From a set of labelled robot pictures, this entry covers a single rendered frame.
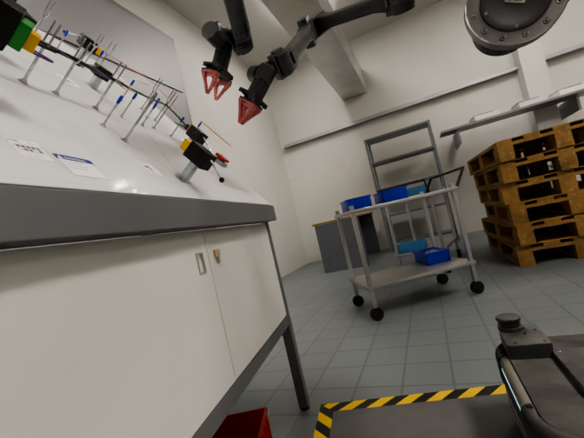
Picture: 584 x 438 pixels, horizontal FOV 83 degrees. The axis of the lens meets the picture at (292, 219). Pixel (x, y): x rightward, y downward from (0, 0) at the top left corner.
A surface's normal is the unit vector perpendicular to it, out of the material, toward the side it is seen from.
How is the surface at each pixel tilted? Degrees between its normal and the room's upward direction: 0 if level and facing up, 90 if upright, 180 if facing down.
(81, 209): 90
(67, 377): 90
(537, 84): 90
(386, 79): 90
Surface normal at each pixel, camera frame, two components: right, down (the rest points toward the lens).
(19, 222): 0.95, -0.23
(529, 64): -0.37, 0.06
